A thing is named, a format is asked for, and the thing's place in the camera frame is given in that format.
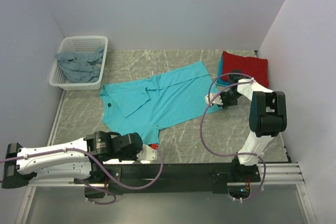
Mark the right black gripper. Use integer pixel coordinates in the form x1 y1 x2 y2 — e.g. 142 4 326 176
215 90 242 109

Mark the light blue t-shirt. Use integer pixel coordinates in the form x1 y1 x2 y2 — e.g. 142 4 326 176
100 62 220 144

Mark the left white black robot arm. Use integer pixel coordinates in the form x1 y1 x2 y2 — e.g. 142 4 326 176
1 131 144 189

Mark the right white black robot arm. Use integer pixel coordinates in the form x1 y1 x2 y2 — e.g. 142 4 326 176
220 70 287 182

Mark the folded teal t-shirt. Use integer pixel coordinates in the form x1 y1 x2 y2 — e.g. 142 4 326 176
215 55 232 87

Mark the folded red t-shirt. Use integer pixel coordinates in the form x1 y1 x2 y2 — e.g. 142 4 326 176
219 51 269 88

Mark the black base crossbar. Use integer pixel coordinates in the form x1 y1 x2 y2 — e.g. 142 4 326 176
86 161 263 195

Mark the grey-blue crumpled t-shirt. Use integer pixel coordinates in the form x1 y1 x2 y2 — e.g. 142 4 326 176
56 45 104 83

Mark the white plastic laundry basket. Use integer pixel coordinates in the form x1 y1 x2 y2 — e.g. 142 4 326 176
49 36 108 91

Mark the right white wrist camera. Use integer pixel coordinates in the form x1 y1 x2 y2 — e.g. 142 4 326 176
205 93 224 106

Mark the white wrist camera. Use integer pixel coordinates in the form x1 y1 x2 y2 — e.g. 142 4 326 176
205 93 224 106
136 144 158 164

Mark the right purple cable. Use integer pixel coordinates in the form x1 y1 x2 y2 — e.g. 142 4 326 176
199 71 266 202

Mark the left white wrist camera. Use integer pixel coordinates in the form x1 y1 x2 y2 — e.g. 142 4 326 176
136 144 158 164

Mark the aluminium rail frame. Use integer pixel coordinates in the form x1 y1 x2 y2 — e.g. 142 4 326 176
14 87 316 224

